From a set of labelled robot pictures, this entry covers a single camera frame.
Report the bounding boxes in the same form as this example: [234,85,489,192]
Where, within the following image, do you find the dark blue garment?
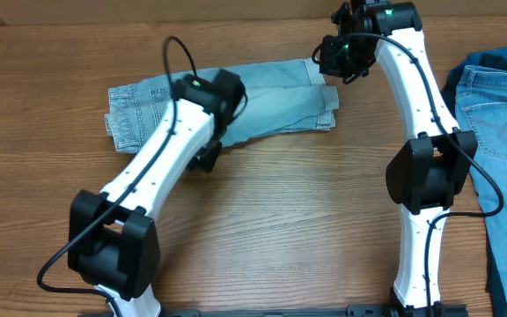
[441,47,507,107]

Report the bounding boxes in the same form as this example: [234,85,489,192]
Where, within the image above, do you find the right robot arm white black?
[312,1,477,316]

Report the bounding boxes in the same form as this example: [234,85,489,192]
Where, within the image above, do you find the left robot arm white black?
[68,70,246,316]

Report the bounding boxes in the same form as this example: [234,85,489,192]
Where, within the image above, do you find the light blue denim shorts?
[105,59,340,154]

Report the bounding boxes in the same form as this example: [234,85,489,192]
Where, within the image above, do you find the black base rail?
[77,303,470,317]

